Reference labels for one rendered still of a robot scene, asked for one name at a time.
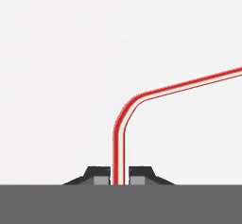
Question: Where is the red and white bent straw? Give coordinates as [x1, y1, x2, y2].
[112, 66, 242, 186]

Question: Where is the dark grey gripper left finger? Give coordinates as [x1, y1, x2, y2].
[62, 165, 112, 186]

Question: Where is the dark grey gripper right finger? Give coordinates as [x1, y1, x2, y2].
[128, 165, 176, 186]

